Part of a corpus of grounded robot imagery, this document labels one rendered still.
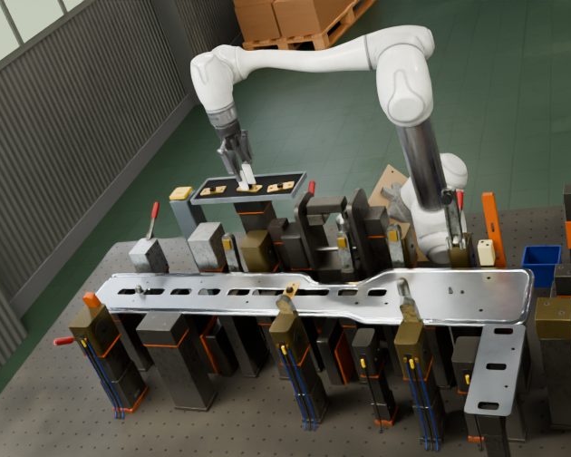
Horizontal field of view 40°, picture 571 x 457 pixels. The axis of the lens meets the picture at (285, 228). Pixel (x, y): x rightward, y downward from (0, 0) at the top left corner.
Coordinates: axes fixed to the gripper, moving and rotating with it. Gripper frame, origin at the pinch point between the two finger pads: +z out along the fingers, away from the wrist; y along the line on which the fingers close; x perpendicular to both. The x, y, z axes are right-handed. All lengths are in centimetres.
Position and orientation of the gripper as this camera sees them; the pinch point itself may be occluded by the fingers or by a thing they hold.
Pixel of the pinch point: (245, 177)
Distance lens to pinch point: 248.4
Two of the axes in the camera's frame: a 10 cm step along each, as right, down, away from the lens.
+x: 7.9, 1.1, -6.1
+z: 2.8, 8.2, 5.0
